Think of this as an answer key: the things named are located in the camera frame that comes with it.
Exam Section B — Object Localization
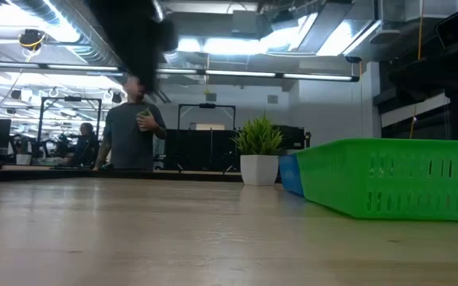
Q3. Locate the blue plastic basket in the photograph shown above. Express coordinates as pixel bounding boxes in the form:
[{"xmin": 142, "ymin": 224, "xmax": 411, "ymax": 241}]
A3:
[{"xmin": 278, "ymin": 153, "xmax": 305, "ymax": 198}]

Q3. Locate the black aluminium table frame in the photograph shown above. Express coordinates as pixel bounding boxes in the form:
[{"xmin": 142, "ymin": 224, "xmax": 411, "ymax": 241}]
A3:
[{"xmin": 0, "ymin": 164, "xmax": 284, "ymax": 184}]

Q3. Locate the green plant in white pot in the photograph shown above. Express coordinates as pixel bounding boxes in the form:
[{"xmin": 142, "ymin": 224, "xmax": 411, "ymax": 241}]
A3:
[{"xmin": 231, "ymin": 114, "xmax": 285, "ymax": 187}]

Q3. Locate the black camera rig frame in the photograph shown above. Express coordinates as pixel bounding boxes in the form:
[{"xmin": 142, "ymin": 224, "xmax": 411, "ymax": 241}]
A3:
[
  {"xmin": 177, "ymin": 102, "xmax": 238, "ymax": 130},
  {"xmin": 37, "ymin": 95, "xmax": 103, "ymax": 160}
]

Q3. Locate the person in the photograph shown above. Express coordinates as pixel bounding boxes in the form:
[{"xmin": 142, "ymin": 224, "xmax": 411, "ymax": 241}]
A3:
[
  {"xmin": 64, "ymin": 122, "xmax": 103, "ymax": 168},
  {"xmin": 92, "ymin": 75, "xmax": 169, "ymax": 172}
]

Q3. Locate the green plastic basket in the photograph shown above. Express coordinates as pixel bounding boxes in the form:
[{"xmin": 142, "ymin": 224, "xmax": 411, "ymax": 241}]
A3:
[{"xmin": 294, "ymin": 137, "xmax": 458, "ymax": 222}]

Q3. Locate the black workstation backdrop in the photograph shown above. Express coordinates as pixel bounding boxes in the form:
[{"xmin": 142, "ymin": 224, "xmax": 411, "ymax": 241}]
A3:
[{"xmin": 161, "ymin": 125, "xmax": 308, "ymax": 172}]

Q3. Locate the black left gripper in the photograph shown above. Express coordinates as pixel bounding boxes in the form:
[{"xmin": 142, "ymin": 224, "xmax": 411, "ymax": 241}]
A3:
[{"xmin": 84, "ymin": 0, "xmax": 179, "ymax": 95}]

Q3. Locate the LED light bar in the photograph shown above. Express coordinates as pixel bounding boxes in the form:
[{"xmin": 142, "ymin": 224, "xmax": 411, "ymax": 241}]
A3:
[{"xmin": 0, "ymin": 59, "xmax": 360, "ymax": 83}]

